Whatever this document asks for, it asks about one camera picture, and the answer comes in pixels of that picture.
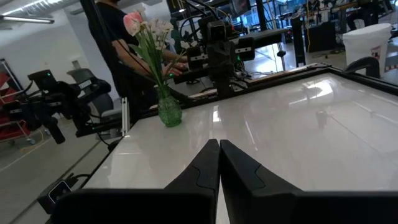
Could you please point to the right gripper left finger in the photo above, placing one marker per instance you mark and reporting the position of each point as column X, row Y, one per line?
column 186, row 202

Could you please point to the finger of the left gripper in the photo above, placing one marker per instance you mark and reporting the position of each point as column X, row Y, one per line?
column 197, row 57
column 245, row 49

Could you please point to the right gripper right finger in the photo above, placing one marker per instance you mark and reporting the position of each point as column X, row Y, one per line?
column 255, row 202

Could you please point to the white flower spray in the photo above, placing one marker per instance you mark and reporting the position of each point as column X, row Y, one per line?
column 155, row 28

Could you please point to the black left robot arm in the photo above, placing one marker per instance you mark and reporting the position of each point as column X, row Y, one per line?
column 223, row 87

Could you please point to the green glass vase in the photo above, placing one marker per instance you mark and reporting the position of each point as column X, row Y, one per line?
column 169, row 112

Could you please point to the person's hand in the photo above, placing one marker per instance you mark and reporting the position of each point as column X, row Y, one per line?
column 178, row 69

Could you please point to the wooden table board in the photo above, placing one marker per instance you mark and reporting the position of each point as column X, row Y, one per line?
column 292, row 71

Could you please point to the black equipment box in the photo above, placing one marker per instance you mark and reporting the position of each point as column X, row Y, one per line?
column 320, row 37

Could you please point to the person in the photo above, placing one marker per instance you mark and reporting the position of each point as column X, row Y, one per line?
column 109, row 25

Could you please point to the grey office chair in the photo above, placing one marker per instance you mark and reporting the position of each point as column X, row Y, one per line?
column 105, row 105

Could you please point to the white bucket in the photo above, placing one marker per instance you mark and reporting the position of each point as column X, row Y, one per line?
column 367, row 40

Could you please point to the ceiling light strip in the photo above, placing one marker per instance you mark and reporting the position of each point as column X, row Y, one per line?
column 28, row 19

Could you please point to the red cart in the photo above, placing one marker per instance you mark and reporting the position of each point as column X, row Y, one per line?
column 12, row 130

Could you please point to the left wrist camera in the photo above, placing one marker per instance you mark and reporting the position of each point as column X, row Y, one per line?
column 216, row 30

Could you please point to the black upright post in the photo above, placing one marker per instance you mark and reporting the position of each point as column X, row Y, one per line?
column 298, row 40

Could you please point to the silver aluminium post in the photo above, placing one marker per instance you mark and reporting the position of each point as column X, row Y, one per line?
column 125, row 116

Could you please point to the black table-level camera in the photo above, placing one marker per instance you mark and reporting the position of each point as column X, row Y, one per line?
column 59, row 193

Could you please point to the black table frame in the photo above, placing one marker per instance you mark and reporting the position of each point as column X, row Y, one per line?
column 390, row 87

